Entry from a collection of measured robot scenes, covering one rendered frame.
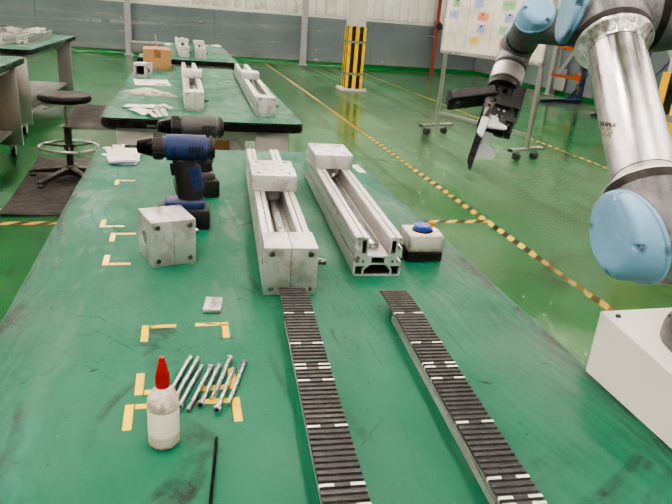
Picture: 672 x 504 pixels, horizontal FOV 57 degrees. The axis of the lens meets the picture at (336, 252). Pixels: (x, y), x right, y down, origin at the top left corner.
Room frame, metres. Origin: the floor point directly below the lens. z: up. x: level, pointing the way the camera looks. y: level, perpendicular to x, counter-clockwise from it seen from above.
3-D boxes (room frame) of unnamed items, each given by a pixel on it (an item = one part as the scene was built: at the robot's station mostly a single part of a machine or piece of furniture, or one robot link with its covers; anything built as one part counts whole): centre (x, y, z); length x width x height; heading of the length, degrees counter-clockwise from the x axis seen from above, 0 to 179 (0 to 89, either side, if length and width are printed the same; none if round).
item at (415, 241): (1.32, -0.18, 0.81); 0.10 x 0.08 x 0.06; 102
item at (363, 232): (1.57, -0.01, 0.82); 0.80 x 0.10 x 0.09; 12
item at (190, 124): (1.65, 0.43, 0.89); 0.20 x 0.08 x 0.22; 110
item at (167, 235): (1.20, 0.34, 0.83); 0.11 x 0.10 x 0.10; 123
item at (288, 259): (1.10, 0.08, 0.83); 0.12 x 0.09 x 0.10; 102
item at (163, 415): (0.61, 0.19, 0.84); 0.04 x 0.04 x 0.12
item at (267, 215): (1.53, 0.18, 0.82); 0.80 x 0.10 x 0.09; 12
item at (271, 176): (1.53, 0.18, 0.87); 0.16 x 0.11 x 0.07; 12
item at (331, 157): (1.82, 0.04, 0.87); 0.16 x 0.11 x 0.07; 12
